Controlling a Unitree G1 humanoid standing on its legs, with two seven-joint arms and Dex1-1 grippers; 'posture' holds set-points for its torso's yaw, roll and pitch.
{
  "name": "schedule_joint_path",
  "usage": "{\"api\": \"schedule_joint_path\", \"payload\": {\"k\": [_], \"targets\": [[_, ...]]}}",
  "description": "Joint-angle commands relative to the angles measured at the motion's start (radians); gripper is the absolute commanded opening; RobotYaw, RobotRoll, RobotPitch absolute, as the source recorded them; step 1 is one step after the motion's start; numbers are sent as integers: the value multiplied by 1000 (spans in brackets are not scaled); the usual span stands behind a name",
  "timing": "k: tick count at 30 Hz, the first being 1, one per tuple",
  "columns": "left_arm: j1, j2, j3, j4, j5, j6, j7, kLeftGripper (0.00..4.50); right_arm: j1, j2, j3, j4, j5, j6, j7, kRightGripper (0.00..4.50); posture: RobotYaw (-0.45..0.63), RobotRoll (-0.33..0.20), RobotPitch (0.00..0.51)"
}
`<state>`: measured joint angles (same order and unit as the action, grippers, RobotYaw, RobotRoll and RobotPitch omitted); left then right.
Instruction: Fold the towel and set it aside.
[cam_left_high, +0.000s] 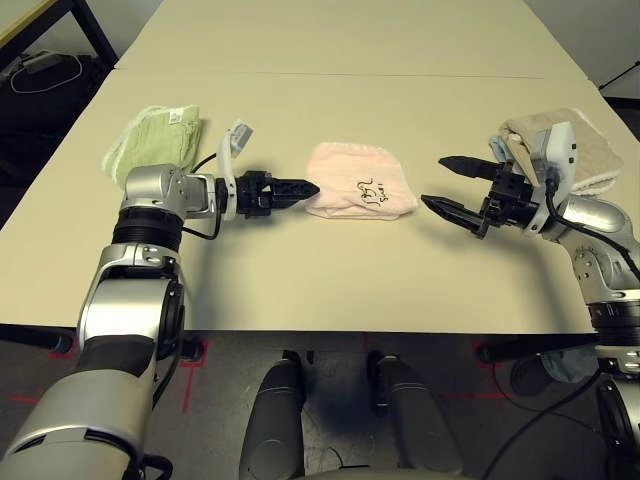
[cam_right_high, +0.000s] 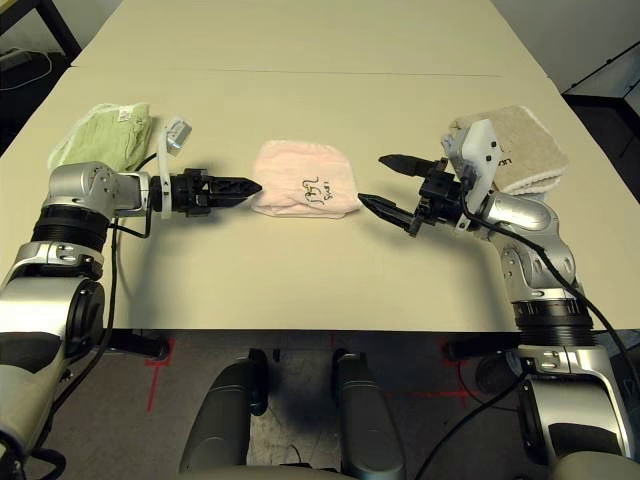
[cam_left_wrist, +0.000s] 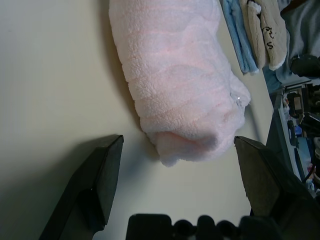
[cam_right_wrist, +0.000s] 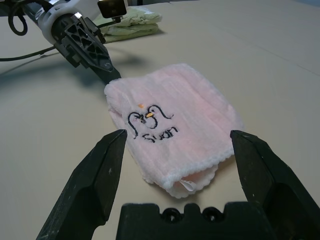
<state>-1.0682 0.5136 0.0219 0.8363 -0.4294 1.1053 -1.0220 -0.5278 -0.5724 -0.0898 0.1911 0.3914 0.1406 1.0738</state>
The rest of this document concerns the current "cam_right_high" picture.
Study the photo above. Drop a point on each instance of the beige folded towel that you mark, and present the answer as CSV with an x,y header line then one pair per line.
x,y
530,145

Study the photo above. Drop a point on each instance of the grey right robot leg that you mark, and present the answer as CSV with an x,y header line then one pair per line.
x,y
370,415

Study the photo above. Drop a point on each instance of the light blue folded towel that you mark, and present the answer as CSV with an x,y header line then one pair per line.
x,y
445,145

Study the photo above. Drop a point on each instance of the green folded towel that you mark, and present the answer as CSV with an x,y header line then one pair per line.
x,y
105,140

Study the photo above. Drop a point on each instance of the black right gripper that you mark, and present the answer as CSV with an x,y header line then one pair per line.
x,y
440,200

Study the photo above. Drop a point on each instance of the grey left robot leg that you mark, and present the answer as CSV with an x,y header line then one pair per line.
x,y
225,405

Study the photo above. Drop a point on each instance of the black table foot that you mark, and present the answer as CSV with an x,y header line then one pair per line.
x,y
135,345

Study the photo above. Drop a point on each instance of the black stand bar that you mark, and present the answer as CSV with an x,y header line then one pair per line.
x,y
605,65

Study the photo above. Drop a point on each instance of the pink towel with white trim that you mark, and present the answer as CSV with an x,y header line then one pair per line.
x,y
305,180

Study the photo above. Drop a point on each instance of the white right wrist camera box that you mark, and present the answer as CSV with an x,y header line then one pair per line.
x,y
477,155

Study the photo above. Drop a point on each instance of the grey power adapter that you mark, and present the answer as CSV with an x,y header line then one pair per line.
x,y
15,57

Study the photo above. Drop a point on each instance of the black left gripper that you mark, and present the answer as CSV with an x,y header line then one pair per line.
x,y
192,192

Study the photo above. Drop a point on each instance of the grey robot leg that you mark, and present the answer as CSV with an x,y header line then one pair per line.
x,y
225,405
370,415

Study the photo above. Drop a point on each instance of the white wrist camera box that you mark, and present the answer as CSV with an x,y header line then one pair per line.
x,y
167,160
477,155

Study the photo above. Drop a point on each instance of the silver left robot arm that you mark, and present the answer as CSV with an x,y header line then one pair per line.
x,y
65,225

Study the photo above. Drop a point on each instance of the bystander shoe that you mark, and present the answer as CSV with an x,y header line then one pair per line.
x,y
495,377

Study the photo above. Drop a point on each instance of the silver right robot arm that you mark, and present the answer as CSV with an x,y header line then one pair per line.
x,y
535,240

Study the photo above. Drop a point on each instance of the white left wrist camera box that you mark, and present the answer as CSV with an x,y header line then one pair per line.
x,y
167,160

